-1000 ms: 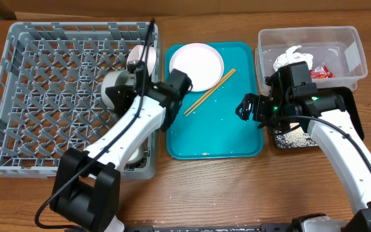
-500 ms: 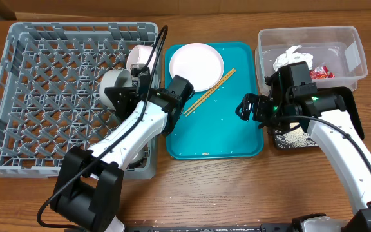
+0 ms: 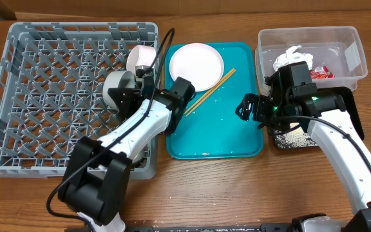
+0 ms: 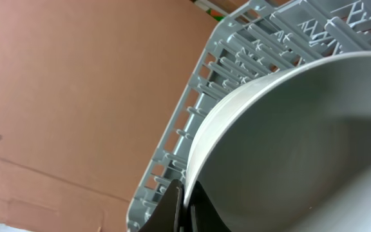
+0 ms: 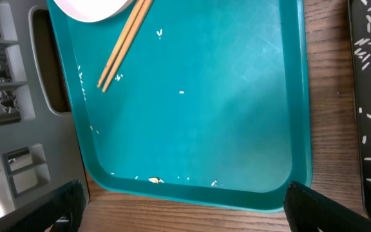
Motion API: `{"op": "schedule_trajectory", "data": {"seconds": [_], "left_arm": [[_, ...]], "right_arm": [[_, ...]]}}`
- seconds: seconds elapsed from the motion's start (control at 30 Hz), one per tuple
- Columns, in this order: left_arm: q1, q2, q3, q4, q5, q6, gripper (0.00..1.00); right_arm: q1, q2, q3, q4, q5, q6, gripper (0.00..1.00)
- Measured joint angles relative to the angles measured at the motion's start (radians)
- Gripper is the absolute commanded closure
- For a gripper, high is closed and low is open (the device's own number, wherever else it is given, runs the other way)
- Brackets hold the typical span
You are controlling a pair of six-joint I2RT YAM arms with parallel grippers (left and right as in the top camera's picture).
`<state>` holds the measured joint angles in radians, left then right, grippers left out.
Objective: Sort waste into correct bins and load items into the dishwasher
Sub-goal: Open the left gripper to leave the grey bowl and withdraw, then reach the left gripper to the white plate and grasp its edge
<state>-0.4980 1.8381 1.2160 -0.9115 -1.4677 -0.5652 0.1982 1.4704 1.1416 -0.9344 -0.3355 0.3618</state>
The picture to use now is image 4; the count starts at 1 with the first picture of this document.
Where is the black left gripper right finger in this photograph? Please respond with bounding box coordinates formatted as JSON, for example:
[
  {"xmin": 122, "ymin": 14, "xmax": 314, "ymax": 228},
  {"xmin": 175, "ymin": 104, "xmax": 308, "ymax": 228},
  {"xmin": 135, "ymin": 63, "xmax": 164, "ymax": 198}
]
[{"xmin": 187, "ymin": 181, "xmax": 231, "ymax": 232}]

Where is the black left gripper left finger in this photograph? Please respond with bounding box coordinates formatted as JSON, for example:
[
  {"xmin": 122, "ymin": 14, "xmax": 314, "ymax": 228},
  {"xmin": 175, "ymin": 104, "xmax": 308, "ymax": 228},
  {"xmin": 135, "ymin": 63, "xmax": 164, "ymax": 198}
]
[{"xmin": 138, "ymin": 179, "xmax": 184, "ymax": 232}]

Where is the grey bowl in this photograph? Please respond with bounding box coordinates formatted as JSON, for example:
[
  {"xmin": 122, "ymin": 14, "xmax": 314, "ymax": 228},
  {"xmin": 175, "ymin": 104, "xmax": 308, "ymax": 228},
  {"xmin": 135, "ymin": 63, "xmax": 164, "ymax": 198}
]
[{"xmin": 184, "ymin": 52, "xmax": 371, "ymax": 231}]

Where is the grey dish rack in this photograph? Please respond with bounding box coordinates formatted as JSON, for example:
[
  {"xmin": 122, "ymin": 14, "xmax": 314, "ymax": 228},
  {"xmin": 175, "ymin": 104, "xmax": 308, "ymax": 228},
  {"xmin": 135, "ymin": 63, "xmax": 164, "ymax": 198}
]
[{"xmin": 126, "ymin": 1, "xmax": 371, "ymax": 231}]

